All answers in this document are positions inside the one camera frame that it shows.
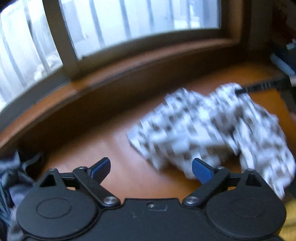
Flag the grey sweatshirt garment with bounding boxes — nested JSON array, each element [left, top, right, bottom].
[[1, 152, 44, 240]]

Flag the white patterned pyjama pants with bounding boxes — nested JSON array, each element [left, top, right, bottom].
[[127, 83, 295, 198]]

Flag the yellow fuzzy rug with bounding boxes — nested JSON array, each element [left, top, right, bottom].
[[280, 199, 296, 241]]

